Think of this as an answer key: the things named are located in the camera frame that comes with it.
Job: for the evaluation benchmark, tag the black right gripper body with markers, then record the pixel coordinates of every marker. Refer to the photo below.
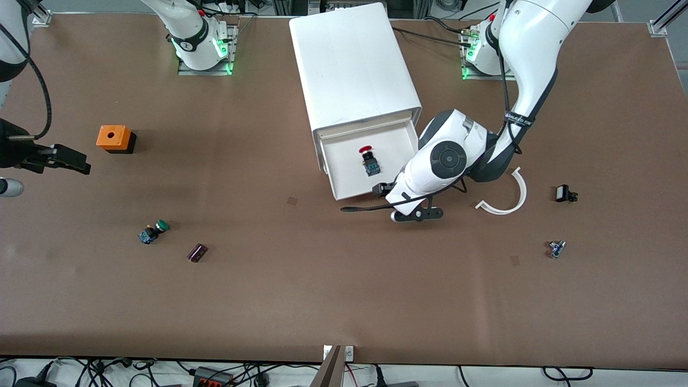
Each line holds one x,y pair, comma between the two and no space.
12,150

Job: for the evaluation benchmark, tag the red push button switch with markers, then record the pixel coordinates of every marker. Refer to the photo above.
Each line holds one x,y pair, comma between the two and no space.
370,161

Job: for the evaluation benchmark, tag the white plastic drawer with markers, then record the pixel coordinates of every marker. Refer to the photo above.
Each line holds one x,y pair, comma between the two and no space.
344,166

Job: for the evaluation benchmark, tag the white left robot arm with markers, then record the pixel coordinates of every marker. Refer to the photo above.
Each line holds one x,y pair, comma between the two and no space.
537,32

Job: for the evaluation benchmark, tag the white plastic drawer cabinet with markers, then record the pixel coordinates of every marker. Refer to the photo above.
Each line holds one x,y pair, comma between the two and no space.
349,64

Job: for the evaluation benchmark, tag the white curved plastic strip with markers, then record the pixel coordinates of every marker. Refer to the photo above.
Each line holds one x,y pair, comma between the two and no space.
524,192

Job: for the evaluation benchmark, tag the dark maroon capacitor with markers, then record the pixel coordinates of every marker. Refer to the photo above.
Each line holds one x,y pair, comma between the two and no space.
197,252

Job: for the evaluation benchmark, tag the small blue electronic component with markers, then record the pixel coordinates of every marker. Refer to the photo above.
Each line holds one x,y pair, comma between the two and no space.
556,249

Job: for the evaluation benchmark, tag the black plug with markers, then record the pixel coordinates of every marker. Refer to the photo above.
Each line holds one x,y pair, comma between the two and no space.
379,377

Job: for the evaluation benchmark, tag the black power adapter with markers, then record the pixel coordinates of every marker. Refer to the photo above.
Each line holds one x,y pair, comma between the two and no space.
35,383

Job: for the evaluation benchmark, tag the black power strip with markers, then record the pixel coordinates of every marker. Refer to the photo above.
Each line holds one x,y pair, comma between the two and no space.
212,377

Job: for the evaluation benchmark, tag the orange button enclosure box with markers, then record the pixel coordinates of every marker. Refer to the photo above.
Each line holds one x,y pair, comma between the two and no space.
121,141

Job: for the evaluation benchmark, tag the green push button switch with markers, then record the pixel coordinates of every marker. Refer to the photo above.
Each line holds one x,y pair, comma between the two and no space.
152,232

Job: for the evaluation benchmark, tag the aluminium corner frame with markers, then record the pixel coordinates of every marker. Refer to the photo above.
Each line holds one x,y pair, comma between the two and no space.
43,17
660,25

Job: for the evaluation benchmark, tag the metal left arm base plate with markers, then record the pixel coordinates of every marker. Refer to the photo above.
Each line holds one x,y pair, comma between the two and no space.
473,77

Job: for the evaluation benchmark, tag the small white bracket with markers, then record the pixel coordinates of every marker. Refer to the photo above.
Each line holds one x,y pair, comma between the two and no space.
327,352
349,352

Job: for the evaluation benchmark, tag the small black switch component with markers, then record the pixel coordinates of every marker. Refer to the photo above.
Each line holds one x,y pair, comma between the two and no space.
563,192

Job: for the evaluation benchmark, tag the brown wooden post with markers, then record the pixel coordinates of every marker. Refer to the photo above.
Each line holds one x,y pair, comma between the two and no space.
328,372

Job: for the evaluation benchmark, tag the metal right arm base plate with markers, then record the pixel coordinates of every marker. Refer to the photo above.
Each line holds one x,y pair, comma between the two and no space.
233,54

